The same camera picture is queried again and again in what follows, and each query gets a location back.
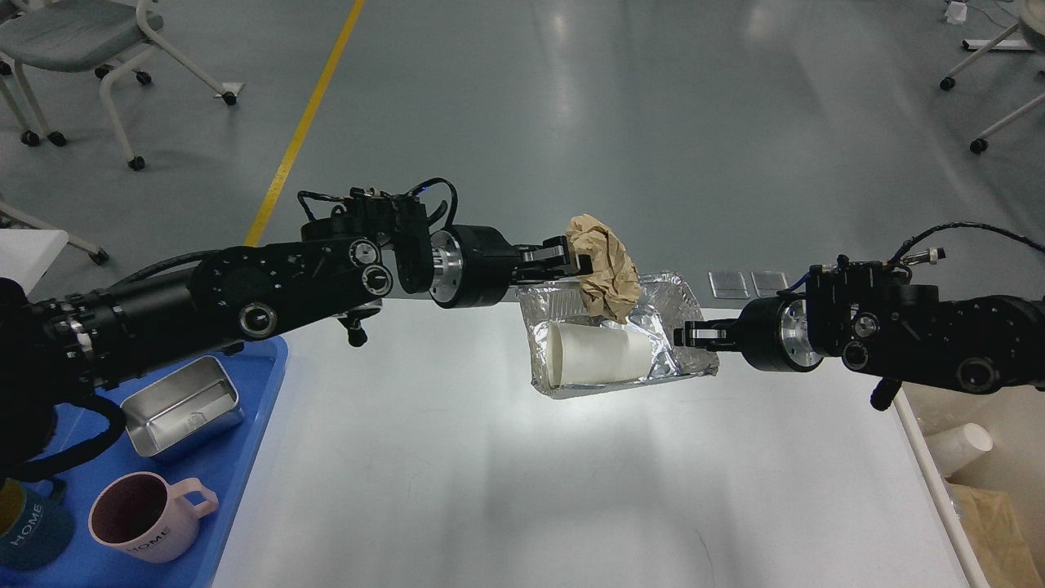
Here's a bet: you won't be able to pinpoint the beige plastic bin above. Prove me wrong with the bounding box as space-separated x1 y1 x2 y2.
896 384 1044 587

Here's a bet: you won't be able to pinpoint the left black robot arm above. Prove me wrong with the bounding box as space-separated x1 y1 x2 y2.
1 177 593 483

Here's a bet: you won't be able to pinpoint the brown paper in bin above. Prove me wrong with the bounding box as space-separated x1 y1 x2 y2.
949 483 1043 587

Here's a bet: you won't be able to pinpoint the steel rectangular tray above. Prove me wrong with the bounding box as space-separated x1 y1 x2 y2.
121 356 245 462

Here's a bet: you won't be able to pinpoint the white cup in bin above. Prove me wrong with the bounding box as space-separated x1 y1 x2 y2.
925 423 995 478

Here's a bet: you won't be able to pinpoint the white chair base right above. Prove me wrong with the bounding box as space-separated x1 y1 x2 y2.
937 0 1045 155

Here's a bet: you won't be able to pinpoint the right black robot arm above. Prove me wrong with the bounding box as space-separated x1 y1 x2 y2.
673 222 1044 411

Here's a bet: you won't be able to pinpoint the grey office chair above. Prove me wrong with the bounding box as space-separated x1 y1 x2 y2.
1 1 242 171

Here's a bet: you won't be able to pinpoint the metal floor plate left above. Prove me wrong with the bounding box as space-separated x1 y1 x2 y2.
709 271 751 301

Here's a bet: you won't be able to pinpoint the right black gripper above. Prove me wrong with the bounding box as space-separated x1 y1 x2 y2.
674 297 825 373

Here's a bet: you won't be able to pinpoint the dark blue HOME mug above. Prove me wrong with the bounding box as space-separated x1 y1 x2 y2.
1 478 75 572

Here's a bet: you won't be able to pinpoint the aluminium foil container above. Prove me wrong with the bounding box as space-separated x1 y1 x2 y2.
518 272 719 399

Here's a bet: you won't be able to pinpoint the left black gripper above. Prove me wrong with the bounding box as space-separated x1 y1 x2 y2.
429 225 594 309

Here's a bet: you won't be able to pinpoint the pink HOME mug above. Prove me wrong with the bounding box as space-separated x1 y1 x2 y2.
88 471 220 564

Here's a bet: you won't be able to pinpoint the white side table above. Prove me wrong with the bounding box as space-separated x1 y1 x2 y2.
1 229 69 293

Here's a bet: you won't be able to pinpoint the metal floor plate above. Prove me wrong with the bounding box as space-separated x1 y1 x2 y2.
709 271 751 301
749 271 790 298

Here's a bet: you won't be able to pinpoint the white paper cup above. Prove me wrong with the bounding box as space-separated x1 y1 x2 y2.
545 323 653 386

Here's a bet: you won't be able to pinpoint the brown paper ball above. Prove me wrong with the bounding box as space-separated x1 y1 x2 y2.
565 215 641 324

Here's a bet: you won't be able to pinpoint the metal floor plate right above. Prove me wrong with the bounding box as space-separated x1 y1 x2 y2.
749 271 790 298

